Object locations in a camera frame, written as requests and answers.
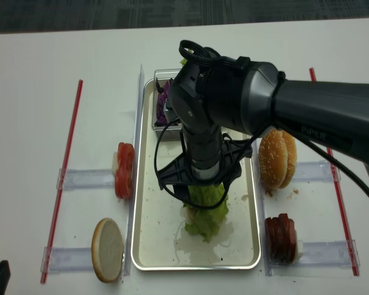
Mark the left upper clear pusher track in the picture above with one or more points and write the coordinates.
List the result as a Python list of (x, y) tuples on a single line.
[(69, 179)]

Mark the sesame bun rear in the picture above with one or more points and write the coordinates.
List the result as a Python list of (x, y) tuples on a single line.
[(291, 160)]

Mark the sesame bun front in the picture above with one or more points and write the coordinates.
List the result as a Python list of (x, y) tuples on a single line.
[(273, 159)]

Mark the right upper clear pusher track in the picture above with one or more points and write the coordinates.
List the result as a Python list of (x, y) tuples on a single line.
[(319, 171)]

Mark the clear plastic salad container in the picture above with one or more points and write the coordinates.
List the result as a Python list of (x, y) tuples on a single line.
[(162, 76)]

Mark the tomato slice stack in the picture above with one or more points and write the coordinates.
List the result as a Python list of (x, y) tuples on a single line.
[(123, 174)]

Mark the clear pusher track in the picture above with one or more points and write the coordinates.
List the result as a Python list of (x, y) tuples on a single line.
[(69, 179), (319, 171), (341, 253), (58, 259)]

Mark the metal baking tray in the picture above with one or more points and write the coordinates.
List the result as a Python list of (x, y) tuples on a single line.
[(169, 235)]

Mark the left red rail strip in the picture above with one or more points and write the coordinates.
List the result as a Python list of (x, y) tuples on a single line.
[(63, 166)]

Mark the meat patty slice stack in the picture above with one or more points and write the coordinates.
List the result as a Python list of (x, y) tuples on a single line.
[(282, 239)]

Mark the bottom bun on tray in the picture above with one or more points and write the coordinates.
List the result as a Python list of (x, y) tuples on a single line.
[(191, 213)]

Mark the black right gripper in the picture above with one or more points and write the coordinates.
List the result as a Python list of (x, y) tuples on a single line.
[(207, 158)]

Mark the left lower clear pusher track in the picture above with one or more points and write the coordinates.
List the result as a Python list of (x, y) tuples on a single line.
[(58, 259)]

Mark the green lettuce leaves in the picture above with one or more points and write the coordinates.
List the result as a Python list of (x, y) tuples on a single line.
[(209, 201)]

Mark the sesame bun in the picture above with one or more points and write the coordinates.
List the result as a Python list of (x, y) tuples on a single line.
[(291, 160), (273, 159)]

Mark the white patty pusher block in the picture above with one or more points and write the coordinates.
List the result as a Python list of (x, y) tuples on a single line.
[(299, 250)]

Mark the purple cabbage pieces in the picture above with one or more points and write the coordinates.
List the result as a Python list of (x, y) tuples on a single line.
[(164, 111)]

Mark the right lower clear pusher track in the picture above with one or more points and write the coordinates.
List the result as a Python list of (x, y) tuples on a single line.
[(341, 253)]

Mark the left clear long divider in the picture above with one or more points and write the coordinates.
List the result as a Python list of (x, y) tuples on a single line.
[(136, 144)]

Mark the white tomato pusher block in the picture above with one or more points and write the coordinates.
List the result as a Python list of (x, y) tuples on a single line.
[(115, 164)]

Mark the red rail strip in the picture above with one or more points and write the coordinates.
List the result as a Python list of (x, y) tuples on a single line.
[(63, 166), (347, 232)]

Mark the upright bun half left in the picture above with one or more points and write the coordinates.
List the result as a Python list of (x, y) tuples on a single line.
[(107, 250)]

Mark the right red rail strip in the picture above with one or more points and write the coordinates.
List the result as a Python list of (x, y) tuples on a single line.
[(347, 232)]

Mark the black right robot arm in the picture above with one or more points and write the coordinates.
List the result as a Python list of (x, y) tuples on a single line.
[(225, 104)]

